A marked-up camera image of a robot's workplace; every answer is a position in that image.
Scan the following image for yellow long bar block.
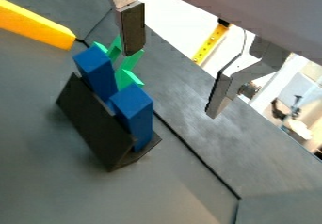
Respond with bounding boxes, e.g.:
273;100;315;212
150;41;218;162
0;0;75;50

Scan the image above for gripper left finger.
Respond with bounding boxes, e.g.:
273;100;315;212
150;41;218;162
113;0;146;56

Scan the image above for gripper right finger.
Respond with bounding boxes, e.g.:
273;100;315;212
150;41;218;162
205;36;291;119

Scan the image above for green arch block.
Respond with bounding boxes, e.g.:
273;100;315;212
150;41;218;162
93;36;145;90

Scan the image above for blue U-shaped block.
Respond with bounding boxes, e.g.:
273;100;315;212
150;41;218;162
74;46;154;152

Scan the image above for yellow perforated bracket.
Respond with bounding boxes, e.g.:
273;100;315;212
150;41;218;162
192;18;230;65

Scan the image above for black angled fixture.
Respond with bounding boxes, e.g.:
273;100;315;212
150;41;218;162
57;73;162;172

